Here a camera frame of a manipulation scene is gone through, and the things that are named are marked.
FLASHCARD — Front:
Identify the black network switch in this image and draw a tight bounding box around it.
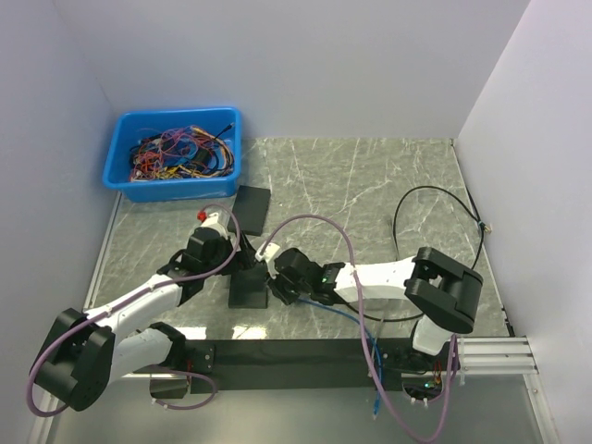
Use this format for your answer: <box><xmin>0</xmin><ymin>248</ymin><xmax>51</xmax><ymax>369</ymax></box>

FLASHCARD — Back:
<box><xmin>232</xmin><ymin>185</ymin><xmax>271</xmax><ymax>236</ymax></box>
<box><xmin>228</xmin><ymin>264</ymin><xmax>268</xmax><ymax>309</ymax></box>

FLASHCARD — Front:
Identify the blue ethernet cable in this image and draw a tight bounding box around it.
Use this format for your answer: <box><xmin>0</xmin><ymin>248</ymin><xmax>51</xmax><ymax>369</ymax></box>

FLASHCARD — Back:
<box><xmin>298</xmin><ymin>298</ymin><xmax>388</xmax><ymax>420</ymax></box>

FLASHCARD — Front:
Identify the long black ethernet cable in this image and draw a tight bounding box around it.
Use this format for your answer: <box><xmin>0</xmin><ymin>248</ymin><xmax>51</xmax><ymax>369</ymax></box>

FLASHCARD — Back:
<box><xmin>346</xmin><ymin>186</ymin><xmax>494</xmax><ymax>323</ymax></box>

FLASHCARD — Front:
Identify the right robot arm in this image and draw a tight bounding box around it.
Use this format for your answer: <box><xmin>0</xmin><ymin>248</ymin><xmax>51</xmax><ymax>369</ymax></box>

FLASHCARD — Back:
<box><xmin>255</xmin><ymin>243</ymin><xmax>483</xmax><ymax>369</ymax></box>

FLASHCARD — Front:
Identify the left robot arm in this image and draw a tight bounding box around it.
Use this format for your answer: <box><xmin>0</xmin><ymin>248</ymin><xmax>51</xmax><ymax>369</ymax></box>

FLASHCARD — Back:
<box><xmin>27</xmin><ymin>228</ymin><xmax>255</xmax><ymax>412</ymax></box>

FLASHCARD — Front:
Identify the blue plastic bin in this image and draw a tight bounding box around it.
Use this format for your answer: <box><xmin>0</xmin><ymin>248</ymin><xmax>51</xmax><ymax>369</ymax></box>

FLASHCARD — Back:
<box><xmin>103</xmin><ymin>106</ymin><xmax>241</xmax><ymax>203</ymax></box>

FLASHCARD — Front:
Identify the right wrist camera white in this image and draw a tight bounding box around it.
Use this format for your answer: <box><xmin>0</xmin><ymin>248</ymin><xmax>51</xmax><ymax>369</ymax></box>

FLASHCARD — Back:
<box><xmin>254</xmin><ymin>242</ymin><xmax>281</xmax><ymax>276</ymax></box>

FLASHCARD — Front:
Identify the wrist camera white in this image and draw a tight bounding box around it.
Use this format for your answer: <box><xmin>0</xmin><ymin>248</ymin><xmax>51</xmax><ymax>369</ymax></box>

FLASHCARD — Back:
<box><xmin>197</xmin><ymin>210</ymin><xmax>230</xmax><ymax>238</ymax></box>
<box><xmin>254</xmin><ymin>242</ymin><xmax>281</xmax><ymax>276</ymax></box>

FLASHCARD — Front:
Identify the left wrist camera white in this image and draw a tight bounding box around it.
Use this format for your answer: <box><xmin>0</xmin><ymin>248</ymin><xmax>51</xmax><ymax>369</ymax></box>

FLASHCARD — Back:
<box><xmin>197</xmin><ymin>210</ymin><xmax>230</xmax><ymax>238</ymax></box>

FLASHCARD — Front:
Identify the grey ethernet cable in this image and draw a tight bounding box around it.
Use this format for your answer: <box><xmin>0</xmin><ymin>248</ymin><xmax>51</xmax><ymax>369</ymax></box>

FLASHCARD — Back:
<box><xmin>367</xmin><ymin>318</ymin><xmax>388</xmax><ymax>378</ymax></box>

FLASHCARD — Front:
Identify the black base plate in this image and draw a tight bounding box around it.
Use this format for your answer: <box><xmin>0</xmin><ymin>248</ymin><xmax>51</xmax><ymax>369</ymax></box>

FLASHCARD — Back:
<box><xmin>181</xmin><ymin>338</ymin><xmax>450</xmax><ymax>391</ymax></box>

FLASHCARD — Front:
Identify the tangled coloured wires bundle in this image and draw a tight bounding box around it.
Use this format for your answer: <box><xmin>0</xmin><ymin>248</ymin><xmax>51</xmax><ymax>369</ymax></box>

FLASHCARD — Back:
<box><xmin>127</xmin><ymin>122</ymin><xmax>237</xmax><ymax>182</ymax></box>

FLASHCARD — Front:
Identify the aluminium rail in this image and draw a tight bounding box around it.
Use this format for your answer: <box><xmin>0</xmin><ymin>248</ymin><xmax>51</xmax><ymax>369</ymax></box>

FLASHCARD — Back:
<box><xmin>459</xmin><ymin>337</ymin><xmax>538</xmax><ymax>376</ymax></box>

